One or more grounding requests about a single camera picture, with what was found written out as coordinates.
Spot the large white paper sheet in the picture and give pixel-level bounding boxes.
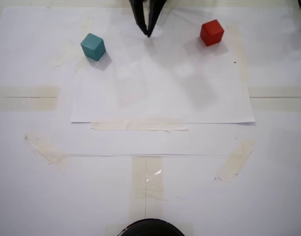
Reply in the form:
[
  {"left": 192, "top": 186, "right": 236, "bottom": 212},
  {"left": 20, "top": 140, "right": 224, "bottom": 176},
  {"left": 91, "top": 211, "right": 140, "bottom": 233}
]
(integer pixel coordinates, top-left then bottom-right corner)
[{"left": 0, "top": 6, "right": 296, "bottom": 158}]

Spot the black round object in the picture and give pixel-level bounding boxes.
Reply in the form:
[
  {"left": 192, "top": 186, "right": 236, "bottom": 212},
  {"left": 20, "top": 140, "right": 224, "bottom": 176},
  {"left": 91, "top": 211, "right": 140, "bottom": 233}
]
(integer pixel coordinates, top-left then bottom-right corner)
[{"left": 118, "top": 218, "right": 186, "bottom": 236}]

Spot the red cube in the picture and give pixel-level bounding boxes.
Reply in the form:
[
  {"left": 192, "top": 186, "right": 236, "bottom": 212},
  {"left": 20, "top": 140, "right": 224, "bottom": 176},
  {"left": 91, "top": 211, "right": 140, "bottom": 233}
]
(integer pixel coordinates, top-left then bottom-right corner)
[{"left": 199, "top": 19, "right": 225, "bottom": 47}]

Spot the teal blue cube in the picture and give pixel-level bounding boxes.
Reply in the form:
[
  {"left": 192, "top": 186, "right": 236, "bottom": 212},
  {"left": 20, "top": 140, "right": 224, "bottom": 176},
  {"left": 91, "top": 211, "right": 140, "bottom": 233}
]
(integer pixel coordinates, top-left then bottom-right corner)
[{"left": 80, "top": 33, "right": 107, "bottom": 62}]

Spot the small white paper sheet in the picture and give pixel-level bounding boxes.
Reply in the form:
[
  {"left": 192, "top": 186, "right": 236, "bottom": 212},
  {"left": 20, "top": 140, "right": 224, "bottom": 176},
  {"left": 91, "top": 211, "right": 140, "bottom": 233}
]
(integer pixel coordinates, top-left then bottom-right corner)
[{"left": 70, "top": 14, "right": 256, "bottom": 126}]

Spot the beige masking tape strip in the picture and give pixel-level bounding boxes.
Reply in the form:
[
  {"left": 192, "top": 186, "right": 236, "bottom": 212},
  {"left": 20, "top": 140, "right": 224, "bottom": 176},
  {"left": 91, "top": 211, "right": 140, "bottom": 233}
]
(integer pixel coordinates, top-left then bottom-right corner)
[
  {"left": 0, "top": 86, "right": 60, "bottom": 112},
  {"left": 216, "top": 139, "right": 254, "bottom": 182},
  {"left": 90, "top": 117, "right": 190, "bottom": 133},
  {"left": 225, "top": 24, "right": 251, "bottom": 87},
  {"left": 247, "top": 86, "right": 301, "bottom": 112},
  {"left": 129, "top": 156, "right": 165, "bottom": 222},
  {"left": 24, "top": 130, "right": 70, "bottom": 173}
]

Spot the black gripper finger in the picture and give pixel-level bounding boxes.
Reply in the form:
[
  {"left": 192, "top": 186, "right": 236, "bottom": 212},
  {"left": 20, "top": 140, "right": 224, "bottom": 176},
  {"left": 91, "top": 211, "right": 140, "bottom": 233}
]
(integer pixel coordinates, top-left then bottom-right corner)
[
  {"left": 147, "top": 0, "right": 167, "bottom": 37},
  {"left": 129, "top": 0, "right": 150, "bottom": 37}
]

